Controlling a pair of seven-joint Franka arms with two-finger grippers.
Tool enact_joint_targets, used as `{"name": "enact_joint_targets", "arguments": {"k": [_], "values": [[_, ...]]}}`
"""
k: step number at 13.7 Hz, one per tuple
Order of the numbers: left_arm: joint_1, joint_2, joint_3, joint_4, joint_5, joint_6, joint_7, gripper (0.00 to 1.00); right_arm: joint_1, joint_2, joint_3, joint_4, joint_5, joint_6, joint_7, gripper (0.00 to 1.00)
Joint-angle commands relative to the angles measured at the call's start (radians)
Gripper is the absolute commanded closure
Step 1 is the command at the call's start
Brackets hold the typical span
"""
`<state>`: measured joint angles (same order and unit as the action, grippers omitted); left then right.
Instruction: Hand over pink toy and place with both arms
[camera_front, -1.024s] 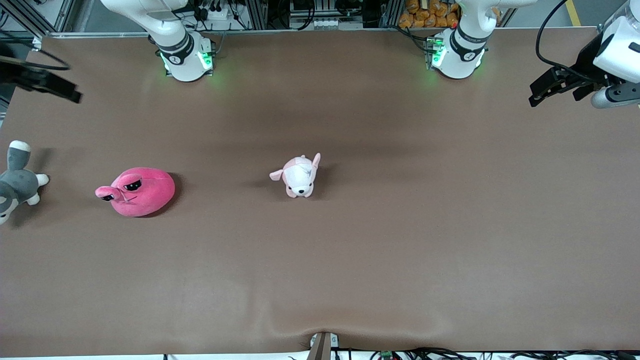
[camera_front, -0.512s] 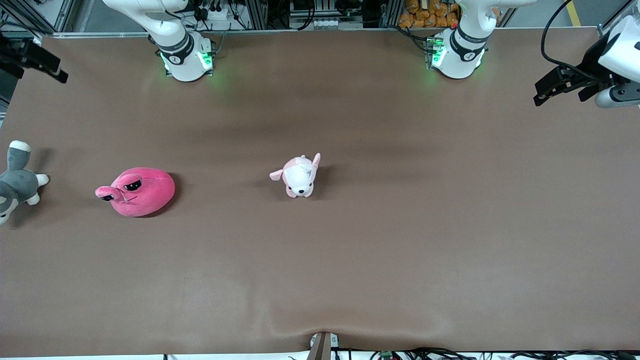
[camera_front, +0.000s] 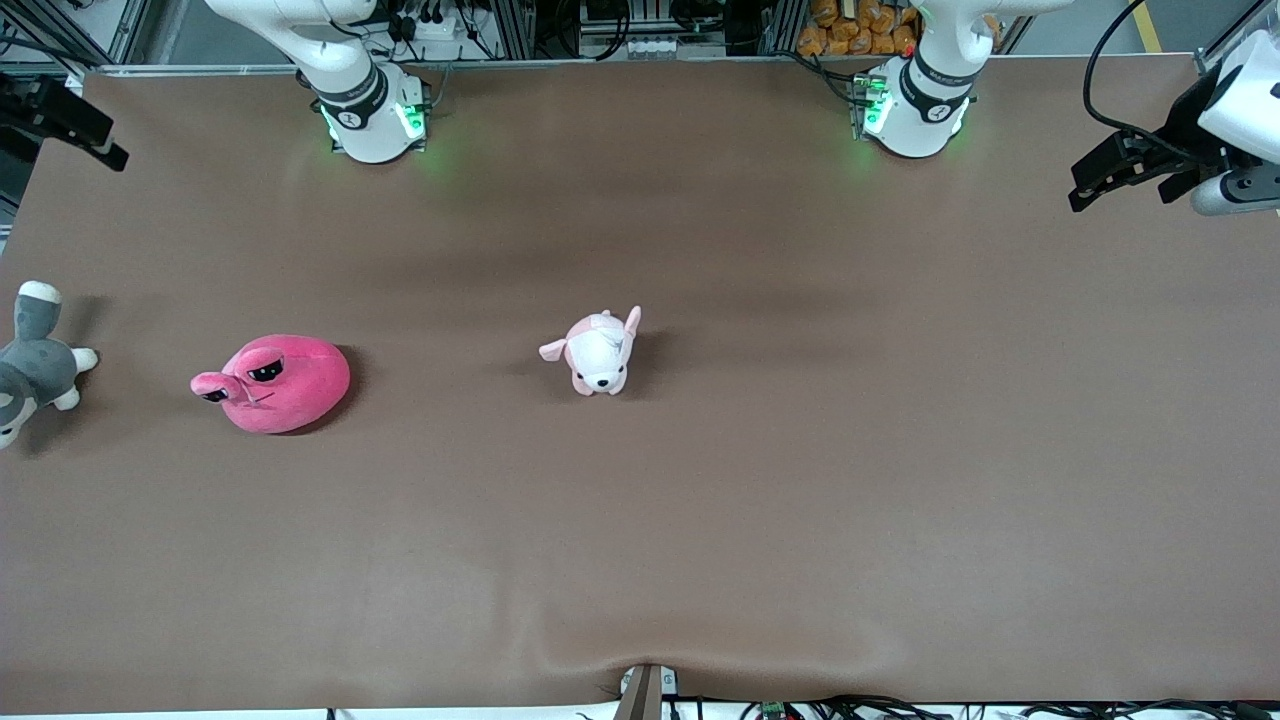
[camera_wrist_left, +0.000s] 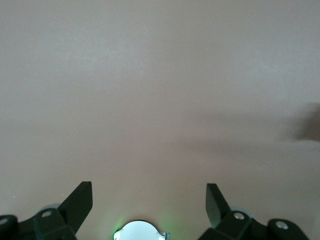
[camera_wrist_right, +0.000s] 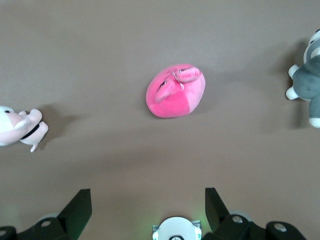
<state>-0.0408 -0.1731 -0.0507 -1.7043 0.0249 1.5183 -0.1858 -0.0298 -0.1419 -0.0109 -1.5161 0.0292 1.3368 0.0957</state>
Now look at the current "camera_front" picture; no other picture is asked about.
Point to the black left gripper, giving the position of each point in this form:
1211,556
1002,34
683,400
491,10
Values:
1178,130

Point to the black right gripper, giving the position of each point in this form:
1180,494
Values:
40,108

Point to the pink round plush toy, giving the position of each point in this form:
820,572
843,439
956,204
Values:
290,390

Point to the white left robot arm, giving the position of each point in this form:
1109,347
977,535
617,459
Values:
920,110

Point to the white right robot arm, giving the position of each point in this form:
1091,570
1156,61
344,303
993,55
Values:
365,120

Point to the grey white plush husky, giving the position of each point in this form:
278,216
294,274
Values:
40,365

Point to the orange packet heap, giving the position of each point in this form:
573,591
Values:
850,30

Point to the white power strip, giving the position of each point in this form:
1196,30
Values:
430,28

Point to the white terminal block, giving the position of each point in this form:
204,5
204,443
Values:
658,47

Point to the white pink plush dog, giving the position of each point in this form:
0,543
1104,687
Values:
598,355

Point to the brown table mat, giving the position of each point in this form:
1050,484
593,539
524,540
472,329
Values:
640,560

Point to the small green circuit board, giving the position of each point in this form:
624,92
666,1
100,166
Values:
772,711

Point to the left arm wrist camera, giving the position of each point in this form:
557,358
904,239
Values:
1235,190

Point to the aluminium frame profile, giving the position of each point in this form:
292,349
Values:
1215,50
125,30

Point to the silver table edge rail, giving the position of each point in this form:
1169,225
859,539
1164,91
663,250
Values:
600,62

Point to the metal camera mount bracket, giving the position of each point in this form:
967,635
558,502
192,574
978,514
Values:
645,695

